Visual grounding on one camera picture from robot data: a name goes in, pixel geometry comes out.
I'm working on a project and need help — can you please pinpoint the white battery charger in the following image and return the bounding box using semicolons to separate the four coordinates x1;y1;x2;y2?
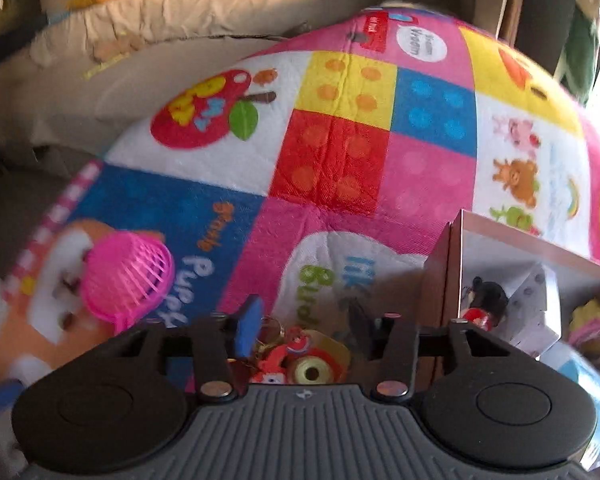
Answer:
494;263;562;359

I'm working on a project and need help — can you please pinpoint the beige sofa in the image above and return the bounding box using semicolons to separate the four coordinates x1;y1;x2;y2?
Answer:
0;0;385;177

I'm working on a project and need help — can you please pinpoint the red yellow keychain toy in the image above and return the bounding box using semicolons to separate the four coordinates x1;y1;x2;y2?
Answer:
228;316;351;388

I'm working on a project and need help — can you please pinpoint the pink round toy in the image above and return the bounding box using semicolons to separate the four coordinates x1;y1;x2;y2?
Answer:
568;299;600;363

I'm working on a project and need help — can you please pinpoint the colourful cartoon play mat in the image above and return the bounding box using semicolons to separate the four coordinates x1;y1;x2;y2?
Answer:
0;6;600;384

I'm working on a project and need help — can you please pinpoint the pink plastic sieve toy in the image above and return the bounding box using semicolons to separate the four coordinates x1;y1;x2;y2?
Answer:
80;231;175;334

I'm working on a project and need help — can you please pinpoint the pink cardboard box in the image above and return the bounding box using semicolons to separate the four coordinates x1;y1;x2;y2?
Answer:
419;208;600;470

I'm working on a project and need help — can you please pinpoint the blue plastic bag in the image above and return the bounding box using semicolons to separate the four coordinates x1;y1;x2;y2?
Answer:
540;340;600;471

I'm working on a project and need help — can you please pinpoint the green white cloth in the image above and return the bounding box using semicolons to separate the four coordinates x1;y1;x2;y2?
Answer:
554;0;600;105

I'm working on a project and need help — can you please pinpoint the mickey mouse figure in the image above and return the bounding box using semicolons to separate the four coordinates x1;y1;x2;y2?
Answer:
462;276;509;332

